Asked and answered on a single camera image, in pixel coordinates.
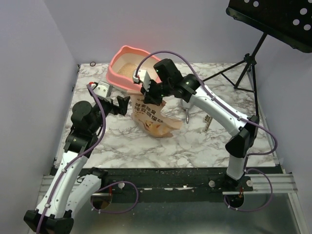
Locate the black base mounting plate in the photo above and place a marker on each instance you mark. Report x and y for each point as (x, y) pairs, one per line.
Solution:
(168, 185)

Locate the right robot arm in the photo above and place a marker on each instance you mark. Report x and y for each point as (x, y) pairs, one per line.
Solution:
(188, 88)

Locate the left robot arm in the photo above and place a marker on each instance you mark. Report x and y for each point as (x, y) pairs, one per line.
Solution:
(56, 212)

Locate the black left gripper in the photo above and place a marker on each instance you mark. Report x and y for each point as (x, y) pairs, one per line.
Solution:
(123, 103)

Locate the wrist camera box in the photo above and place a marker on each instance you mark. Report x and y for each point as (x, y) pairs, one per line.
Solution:
(141, 76)
(103, 89)

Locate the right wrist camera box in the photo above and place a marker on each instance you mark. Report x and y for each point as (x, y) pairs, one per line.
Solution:
(141, 76)

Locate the aluminium frame rail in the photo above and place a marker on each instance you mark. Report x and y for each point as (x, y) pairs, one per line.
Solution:
(281, 184)

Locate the peach cat litter bag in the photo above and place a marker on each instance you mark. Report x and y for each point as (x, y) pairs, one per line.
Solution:
(150, 118)

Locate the beige cat litter pile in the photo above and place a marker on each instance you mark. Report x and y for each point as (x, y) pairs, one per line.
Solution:
(127, 70)

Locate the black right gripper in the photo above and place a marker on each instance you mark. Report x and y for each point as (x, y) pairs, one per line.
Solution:
(151, 92)

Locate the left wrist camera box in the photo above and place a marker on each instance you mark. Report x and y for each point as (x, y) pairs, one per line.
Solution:
(103, 89)

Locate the metal litter scoop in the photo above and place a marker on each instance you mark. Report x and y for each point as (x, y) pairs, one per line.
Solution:
(186, 107)

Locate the pink and white litter box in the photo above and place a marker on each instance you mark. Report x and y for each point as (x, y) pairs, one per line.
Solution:
(126, 54)

